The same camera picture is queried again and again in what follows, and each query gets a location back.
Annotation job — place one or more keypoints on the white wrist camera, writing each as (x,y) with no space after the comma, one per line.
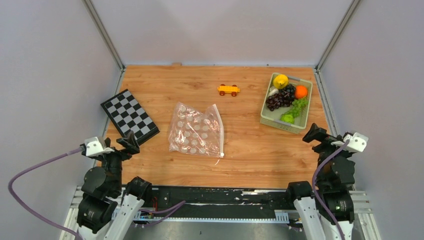
(95,146)
(357,142)

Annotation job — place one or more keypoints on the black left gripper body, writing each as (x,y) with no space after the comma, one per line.
(114,160)

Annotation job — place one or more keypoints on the clear zip top bag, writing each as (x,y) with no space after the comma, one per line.
(196,133)

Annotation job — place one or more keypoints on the black white checkerboard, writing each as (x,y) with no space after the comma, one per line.
(127,114)

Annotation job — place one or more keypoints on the dark purple fake grapes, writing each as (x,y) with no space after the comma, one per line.
(284,98)

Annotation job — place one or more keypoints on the fake green lime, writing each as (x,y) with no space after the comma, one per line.
(287,118)

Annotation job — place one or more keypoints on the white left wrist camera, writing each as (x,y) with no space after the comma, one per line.
(95,146)

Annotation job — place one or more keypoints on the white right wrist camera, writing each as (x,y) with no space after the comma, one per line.
(357,142)

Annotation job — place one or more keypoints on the white fake garlic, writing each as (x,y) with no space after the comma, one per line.
(272,91)

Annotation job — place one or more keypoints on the green fake grapes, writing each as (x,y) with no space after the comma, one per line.
(298,106)

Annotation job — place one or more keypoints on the yellow toy car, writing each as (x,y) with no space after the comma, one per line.
(233,90)

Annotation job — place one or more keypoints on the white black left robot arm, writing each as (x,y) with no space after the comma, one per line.
(108,208)

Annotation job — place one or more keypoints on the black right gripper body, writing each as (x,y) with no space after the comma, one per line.
(325,149)

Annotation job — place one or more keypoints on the fake yellow lemon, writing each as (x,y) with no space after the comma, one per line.
(280,81)

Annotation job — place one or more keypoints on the fake orange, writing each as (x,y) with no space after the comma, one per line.
(301,91)

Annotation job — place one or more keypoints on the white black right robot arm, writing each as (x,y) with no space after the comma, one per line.
(325,205)

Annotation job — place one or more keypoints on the pale green plastic basket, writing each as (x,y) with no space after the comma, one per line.
(272,118)

